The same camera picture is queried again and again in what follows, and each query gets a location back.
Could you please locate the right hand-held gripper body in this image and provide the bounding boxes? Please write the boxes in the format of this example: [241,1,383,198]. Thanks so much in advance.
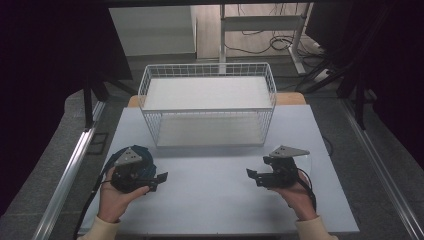
[262,144,311,189]

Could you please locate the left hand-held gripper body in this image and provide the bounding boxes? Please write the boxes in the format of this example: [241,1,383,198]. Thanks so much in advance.
[109,147,158,194]

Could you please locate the dark blue round object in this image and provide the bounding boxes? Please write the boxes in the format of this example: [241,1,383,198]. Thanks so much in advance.
[101,144,158,185]

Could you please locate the person's left hand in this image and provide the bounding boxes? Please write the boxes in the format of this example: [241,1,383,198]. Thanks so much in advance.
[97,166,151,224]

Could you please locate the person's right hand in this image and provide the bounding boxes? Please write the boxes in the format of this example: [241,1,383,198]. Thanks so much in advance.
[268,169,318,222]

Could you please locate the small black floor mat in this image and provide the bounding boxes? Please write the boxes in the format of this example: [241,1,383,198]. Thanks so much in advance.
[86,132,110,156]

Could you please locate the black metal stand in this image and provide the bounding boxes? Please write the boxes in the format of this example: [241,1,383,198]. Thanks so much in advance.
[296,0,394,131]
[81,64,138,132]

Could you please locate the white power strip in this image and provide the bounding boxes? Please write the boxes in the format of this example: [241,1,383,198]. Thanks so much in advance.
[312,67,332,84]

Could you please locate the dark curtain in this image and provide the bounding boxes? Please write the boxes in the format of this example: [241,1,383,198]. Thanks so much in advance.
[0,0,134,218]
[304,0,424,171]

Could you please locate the white cabinet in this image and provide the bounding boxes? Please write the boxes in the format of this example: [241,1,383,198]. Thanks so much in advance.
[108,5,198,58]

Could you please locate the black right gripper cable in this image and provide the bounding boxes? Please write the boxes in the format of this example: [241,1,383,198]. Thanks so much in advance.
[295,167,318,214]

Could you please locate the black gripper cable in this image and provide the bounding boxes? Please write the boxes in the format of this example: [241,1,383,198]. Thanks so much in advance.
[295,167,318,214]
[72,171,114,240]

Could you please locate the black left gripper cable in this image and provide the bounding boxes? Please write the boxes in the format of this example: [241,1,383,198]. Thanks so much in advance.
[72,171,114,240]

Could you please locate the aluminium rail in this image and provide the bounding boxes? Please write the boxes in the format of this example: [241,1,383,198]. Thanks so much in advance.
[31,99,108,240]
[339,98,424,240]

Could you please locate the white wire basket rack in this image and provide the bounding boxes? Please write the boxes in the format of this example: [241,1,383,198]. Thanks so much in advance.
[137,62,278,148]

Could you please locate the black floor cables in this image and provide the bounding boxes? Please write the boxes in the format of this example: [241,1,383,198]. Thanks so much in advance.
[223,3,334,88]

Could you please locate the white metal desk frame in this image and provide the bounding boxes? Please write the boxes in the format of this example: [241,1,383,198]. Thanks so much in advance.
[218,2,315,76]

